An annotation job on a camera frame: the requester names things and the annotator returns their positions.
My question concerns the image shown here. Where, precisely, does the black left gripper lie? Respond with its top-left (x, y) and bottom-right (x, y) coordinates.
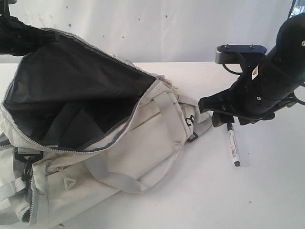
top-left (0, 15), bottom-right (60, 56)

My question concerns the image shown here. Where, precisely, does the black white marker pen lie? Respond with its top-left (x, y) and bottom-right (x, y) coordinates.
top-left (226, 123), bottom-right (241, 167)

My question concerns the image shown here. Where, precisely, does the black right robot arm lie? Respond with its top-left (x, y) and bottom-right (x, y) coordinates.
top-left (198, 13), bottom-right (305, 127)

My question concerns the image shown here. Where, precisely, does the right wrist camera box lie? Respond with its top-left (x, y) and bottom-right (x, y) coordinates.
top-left (215, 44), bottom-right (267, 64)

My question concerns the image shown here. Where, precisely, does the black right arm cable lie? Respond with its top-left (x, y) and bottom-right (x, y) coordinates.
top-left (223, 62), bottom-right (305, 120)

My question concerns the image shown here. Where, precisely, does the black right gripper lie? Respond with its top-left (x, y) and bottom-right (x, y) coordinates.
top-left (198, 69), bottom-right (276, 127)

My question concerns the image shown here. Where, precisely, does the white canvas duffel bag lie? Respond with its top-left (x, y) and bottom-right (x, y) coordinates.
top-left (0, 28), bottom-right (212, 229)

